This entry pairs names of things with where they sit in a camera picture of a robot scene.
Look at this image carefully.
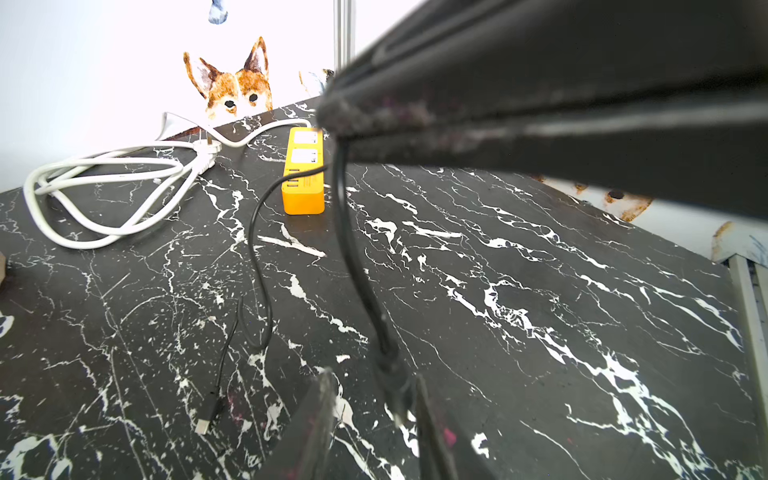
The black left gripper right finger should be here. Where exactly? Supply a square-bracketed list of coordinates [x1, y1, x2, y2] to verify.
[414, 375, 495, 480]

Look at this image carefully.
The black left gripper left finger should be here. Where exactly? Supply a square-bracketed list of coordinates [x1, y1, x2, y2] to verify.
[255, 371, 337, 479]

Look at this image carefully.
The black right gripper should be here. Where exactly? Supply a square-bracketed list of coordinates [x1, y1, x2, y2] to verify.
[317, 1, 767, 219]

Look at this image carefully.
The black usb cable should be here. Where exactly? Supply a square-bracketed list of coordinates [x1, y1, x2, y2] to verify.
[194, 140, 415, 436]

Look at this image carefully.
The orange power strip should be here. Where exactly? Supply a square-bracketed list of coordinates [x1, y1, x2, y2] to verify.
[281, 126, 326, 216]

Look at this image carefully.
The white power strip cord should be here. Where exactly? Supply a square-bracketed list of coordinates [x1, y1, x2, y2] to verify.
[22, 111, 313, 251]

